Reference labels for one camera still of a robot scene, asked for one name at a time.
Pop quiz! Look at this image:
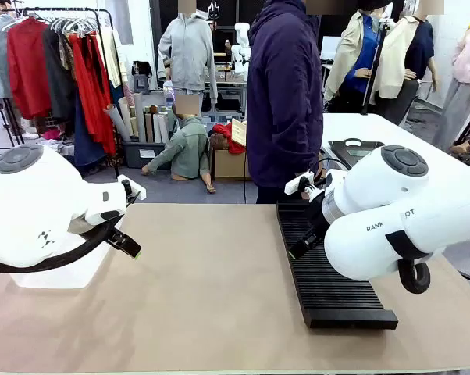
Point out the red hanging dress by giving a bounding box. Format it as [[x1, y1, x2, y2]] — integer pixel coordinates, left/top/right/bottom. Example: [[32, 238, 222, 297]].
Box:
[[68, 33, 118, 157]]

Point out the black handbag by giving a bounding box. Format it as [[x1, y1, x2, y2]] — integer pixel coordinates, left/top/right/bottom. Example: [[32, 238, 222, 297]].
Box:
[[130, 60, 154, 94]]

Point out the red hanging shirt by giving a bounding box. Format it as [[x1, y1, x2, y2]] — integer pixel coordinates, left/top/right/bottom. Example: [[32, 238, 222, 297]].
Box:
[[6, 18, 53, 120]]

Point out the black clothes rack frame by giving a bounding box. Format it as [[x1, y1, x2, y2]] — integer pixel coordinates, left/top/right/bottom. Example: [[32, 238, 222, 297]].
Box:
[[0, 6, 122, 177]]

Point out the white side table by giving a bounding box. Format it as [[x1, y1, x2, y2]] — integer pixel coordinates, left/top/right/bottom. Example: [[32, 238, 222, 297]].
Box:
[[319, 112, 470, 184]]

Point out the red cloth bundle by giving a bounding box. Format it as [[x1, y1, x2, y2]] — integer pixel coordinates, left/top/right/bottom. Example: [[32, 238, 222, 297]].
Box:
[[212, 123, 247, 155]]

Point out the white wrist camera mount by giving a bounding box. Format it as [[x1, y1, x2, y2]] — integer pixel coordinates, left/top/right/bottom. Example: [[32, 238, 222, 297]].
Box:
[[284, 170, 326, 197], [116, 174, 148, 202]]

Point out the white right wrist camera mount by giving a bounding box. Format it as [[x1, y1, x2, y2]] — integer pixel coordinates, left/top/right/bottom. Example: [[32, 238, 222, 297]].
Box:
[[284, 170, 326, 197]]

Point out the person in navy jacket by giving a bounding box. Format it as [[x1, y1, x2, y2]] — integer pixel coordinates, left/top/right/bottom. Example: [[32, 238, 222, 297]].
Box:
[[245, 0, 325, 205]]

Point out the cream hanging garment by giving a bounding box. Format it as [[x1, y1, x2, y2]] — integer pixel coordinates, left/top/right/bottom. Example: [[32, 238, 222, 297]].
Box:
[[98, 28, 123, 89]]

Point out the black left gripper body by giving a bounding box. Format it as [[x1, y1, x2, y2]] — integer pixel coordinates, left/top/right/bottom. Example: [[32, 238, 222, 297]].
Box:
[[105, 222, 129, 244]]

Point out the clear water bottle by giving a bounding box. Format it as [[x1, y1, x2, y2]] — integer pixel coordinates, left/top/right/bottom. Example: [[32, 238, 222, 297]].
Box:
[[162, 79, 176, 111]]

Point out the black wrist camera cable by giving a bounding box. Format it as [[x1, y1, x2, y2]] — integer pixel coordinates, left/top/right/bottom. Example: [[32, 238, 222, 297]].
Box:
[[312, 157, 354, 185]]

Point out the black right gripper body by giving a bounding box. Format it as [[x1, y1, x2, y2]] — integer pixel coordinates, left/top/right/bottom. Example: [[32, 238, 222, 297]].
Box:
[[303, 194, 333, 244]]

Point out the mannequin in beige coat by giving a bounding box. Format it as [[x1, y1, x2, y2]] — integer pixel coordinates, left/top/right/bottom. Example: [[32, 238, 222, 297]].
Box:
[[323, 6, 385, 103]]

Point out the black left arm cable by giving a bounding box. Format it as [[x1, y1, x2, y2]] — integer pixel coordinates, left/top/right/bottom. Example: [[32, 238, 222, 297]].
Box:
[[0, 220, 123, 274]]

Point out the brown cardboard box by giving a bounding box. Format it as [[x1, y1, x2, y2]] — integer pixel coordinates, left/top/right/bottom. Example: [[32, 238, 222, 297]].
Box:
[[211, 147, 252, 181]]

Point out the mannequin in cream jacket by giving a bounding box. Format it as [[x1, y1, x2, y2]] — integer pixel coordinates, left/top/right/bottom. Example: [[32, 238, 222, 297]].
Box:
[[376, 9, 440, 127]]

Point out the mannequin in grey hoodie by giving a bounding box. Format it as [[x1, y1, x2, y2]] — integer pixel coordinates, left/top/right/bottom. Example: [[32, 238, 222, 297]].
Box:
[[157, 0, 219, 115]]

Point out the black right arm cable loop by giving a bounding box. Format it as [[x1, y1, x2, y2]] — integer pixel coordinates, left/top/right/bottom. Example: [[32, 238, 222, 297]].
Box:
[[397, 257, 432, 295]]

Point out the black tripod pole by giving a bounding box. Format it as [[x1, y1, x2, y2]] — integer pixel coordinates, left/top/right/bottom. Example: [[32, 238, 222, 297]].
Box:
[[361, 17, 391, 116]]

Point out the dark grey hanging jacket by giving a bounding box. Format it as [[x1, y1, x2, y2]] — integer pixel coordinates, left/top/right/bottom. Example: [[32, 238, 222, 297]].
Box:
[[42, 24, 78, 125]]

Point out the black slotted PCB rack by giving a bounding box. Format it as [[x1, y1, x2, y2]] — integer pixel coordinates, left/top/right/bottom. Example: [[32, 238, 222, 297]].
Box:
[[276, 201, 399, 330]]

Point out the white humanoid robot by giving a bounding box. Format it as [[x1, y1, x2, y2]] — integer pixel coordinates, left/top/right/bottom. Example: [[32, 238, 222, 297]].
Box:
[[230, 22, 252, 76]]

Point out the mannequin in pink top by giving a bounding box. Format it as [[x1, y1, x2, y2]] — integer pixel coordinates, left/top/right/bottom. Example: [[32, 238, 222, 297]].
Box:
[[431, 10, 470, 152]]

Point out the grey bin of rolls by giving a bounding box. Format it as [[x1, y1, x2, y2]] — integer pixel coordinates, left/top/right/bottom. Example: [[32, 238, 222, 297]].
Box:
[[103, 92, 170, 170]]

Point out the light wooden board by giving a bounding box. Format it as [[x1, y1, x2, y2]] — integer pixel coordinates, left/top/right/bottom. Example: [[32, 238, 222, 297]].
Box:
[[230, 118, 248, 148]]

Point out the seated mannequin in green jacket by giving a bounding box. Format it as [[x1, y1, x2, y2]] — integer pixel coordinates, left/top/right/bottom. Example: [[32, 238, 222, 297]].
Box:
[[141, 95, 217, 195]]

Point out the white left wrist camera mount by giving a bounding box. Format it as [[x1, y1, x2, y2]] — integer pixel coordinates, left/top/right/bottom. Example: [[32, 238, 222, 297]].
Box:
[[116, 174, 148, 202]]

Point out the black plastic handled tray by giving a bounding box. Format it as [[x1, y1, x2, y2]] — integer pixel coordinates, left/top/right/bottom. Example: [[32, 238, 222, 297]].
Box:
[[327, 137, 386, 162]]

